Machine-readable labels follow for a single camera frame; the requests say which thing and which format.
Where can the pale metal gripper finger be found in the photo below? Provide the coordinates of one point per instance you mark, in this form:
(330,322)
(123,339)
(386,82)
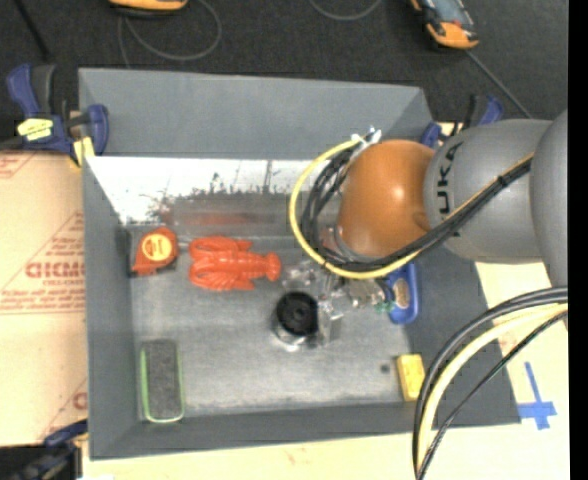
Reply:
(332,323)
(304,274)

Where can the clear jar with black lid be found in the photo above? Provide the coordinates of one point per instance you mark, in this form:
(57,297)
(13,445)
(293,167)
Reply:
(296,314)

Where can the red toy lobster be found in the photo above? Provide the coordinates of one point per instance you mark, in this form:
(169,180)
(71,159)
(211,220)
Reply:
(224,264)

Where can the yellow block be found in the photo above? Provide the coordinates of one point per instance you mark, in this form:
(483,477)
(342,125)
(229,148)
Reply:
(411,375)

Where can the grey metal bin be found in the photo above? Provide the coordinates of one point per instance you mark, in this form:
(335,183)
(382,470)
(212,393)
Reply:
(234,358)

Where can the orange tape measure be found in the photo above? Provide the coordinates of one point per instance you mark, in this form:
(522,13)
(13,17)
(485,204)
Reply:
(155,250)

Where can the dark sponge with green edge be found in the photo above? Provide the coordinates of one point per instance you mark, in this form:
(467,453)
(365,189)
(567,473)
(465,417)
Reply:
(161,380)

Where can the brown cardboard board red print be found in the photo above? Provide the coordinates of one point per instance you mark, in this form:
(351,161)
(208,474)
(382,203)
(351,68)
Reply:
(34,318)

